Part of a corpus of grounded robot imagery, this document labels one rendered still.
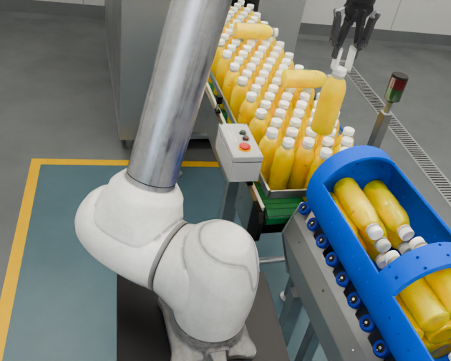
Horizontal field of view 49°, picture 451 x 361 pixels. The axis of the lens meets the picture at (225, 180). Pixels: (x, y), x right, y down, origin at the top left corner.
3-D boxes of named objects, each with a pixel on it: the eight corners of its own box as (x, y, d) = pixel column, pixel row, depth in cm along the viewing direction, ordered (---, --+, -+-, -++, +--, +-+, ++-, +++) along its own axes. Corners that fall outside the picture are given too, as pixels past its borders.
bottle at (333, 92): (317, 135, 152) (335, 79, 141) (306, 124, 157) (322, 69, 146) (336, 134, 154) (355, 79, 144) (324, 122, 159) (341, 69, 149)
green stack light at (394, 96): (388, 102, 188) (392, 91, 185) (380, 94, 193) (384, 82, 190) (402, 102, 190) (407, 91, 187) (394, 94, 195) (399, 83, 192)
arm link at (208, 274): (226, 359, 96) (250, 285, 83) (147, 314, 100) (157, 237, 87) (258, 302, 108) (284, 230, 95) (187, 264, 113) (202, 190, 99)
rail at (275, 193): (269, 198, 165) (270, 191, 163) (268, 197, 166) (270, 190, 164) (374, 193, 176) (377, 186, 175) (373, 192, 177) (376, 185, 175)
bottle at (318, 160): (301, 201, 174) (314, 158, 163) (302, 190, 180) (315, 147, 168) (321, 206, 174) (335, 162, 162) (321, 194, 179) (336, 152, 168)
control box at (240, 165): (228, 183, 161) (233, 156, 154) (215, 147, 176) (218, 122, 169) (258, 181, 163) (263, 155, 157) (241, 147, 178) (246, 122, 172)
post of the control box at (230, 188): (198, 343, 227) (231, 167, 167) (196, 336, 230) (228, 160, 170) (207, 342, 228) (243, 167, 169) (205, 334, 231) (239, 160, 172)
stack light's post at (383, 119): (313, 298, 259) (384, 114, 193) (311, 291, 262) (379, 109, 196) (320, 297, 260) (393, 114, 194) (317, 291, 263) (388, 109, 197)
